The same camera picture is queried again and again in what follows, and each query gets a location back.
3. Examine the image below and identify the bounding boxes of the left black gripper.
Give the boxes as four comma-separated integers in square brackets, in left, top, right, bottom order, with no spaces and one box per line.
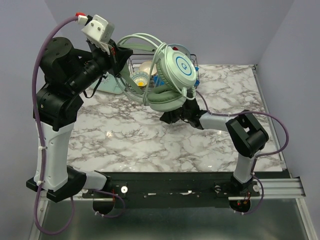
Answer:
[66,36,133,94]

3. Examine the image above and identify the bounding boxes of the mint green headphones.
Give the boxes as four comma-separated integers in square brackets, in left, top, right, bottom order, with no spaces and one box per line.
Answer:
[117,33,197,112]

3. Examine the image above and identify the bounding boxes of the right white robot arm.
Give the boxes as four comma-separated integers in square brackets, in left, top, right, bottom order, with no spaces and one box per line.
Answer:
[160,100,269,196]

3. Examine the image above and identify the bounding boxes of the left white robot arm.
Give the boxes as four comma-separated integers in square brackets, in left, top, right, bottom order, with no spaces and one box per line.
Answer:
[26,37,133,203]

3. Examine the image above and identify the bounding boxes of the mint green rectangular tray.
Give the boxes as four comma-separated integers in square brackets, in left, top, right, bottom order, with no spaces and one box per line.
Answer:
[97,73,124,95]

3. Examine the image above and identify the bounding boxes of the blue yellow patterned bowl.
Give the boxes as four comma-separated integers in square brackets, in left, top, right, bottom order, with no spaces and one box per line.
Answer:
[130,71,149,88]

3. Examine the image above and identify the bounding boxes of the cream bowl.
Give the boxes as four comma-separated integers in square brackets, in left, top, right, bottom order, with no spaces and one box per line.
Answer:
[139,61,157,76]

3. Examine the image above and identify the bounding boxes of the blue cloth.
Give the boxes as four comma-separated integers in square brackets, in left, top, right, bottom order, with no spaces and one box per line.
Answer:
[153,75,200,88]

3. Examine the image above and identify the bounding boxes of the strawberry pattern plate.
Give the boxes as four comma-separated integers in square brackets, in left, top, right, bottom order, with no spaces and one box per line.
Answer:
[170,44,191,58]

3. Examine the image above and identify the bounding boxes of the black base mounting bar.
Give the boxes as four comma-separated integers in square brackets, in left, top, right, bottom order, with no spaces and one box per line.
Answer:
[82,171,261,210]

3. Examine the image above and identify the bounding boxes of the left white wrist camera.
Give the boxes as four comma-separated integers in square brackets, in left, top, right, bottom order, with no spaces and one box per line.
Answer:
[75,13,115,55]

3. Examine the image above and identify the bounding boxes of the black wire dish rack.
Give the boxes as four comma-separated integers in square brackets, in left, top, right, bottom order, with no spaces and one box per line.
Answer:
[126,53,200,95]

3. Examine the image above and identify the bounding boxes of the aluminium rail frame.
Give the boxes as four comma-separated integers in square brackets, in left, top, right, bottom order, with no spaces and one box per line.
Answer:
[27,65,311,240]

